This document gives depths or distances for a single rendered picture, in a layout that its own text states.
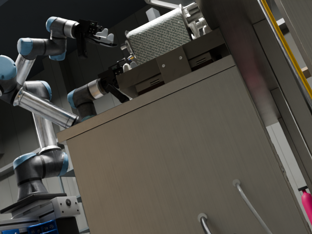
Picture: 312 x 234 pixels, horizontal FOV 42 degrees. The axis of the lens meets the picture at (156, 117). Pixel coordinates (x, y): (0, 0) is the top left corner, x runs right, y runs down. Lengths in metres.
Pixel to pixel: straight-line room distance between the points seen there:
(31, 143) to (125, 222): 5.90
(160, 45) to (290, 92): 0.55
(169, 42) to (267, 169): 0.70
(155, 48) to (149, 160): 0.55
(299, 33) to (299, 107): 0.90
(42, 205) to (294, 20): 1.49
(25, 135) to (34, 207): 5.31
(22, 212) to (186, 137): 1.02
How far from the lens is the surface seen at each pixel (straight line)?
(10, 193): 7.44
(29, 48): 1.92
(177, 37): 1.67
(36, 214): 1.97
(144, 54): 1.69
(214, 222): 1.24
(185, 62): 1.38
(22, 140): 7.31
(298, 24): 0.77
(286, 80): 1.68
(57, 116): 1.81
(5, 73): 1.71
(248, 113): 1.25
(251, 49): 2.00
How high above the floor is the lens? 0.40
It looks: 18 degrees up
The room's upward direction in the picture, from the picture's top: 19 degrees counter-clockwise
